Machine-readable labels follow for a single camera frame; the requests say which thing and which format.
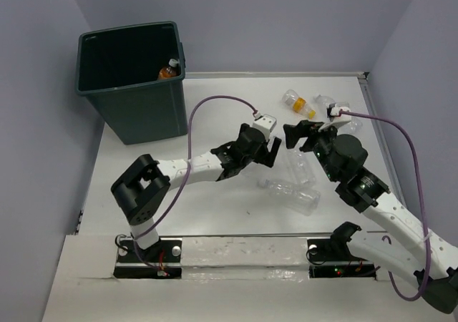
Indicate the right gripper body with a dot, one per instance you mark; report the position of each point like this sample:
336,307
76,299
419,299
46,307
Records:
318,142

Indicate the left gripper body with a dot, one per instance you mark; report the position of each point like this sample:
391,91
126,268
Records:
260,154

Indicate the clear unlabelled bottle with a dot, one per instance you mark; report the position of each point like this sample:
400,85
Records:
302,199
256,171
299,168

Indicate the orange drink bottle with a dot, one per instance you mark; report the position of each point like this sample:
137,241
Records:
169,71

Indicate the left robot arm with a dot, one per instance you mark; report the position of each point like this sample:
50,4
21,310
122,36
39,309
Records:
141,188

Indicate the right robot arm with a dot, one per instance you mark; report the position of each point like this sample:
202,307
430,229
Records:
425,260

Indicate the dark green plastic bin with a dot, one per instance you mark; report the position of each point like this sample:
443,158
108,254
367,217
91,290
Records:
117,73

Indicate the small bottle yellow cap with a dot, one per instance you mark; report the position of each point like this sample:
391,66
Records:
298,104

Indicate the clear bottle blue label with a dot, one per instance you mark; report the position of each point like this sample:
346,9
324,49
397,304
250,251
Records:
323,102

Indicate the clear unlabelled bottle front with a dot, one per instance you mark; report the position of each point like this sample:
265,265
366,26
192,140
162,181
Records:
302,199

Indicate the white foam strip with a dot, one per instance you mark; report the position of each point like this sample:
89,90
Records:
244,258

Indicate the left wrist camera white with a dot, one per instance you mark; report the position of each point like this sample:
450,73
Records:
264,123

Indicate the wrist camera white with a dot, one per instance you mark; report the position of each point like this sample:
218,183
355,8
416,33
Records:
338,116
264,123

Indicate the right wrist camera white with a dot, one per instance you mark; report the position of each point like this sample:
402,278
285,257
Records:
338,116

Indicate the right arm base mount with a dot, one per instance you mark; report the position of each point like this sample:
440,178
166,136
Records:
326,262

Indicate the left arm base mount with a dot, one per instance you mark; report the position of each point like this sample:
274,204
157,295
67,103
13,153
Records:
162,261

